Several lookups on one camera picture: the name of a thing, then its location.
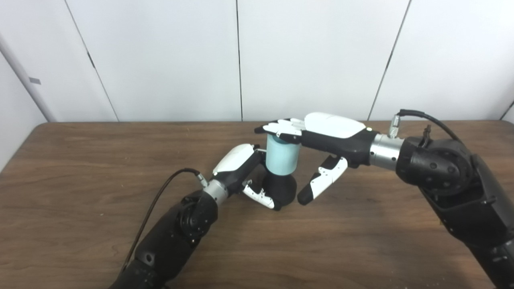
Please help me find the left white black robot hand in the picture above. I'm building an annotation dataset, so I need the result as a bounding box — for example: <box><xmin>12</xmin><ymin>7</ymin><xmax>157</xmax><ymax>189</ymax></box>
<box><xmin>212</xmin><ymin>144</ymin><xmax>281</xmax><ymax>211</ymax></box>

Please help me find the light-blue short hose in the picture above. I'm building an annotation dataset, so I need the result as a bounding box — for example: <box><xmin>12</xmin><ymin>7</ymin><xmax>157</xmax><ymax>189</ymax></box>
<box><xmin>266</xmin><ymin>134</ymin><xmax>301</xmax><ymax>176</ymax></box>

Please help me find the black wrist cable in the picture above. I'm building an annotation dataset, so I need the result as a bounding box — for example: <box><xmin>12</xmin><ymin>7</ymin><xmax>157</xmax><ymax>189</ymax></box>
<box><xmin>388</xmin><ymin>109</ymin><xmax>462</xmax><ymax>143</ymax></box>
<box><xmin>120</xmin><ymin>168</ymin><xmax>208</xmax><ymax>273</ymax></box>

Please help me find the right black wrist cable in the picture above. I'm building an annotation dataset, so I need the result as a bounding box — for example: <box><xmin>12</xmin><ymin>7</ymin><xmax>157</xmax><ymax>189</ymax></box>
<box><xmin>388</xmin><ymin>109</ymin><xmax>462</xmax><ymax>143</ymax></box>

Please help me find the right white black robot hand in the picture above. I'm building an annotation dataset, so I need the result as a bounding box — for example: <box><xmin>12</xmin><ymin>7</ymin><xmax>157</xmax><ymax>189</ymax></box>
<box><xmin>255</xmin><ymin>112</ymin><xmax>380</xmax><ymax>206</ymax></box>

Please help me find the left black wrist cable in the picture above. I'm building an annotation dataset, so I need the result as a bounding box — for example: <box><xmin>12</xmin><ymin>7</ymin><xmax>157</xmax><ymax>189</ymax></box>
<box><xmin>120</xmin><ymin>168</ymin><xmax>208</xmax><ymax>273</ymax></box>

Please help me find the black funnel-shaped nozzle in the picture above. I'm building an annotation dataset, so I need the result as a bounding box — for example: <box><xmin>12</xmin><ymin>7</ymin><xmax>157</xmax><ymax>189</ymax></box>
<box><xmin>261</xmin><ymin>171</ymin><xmax>298</xmax><ymax>209</ymax></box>

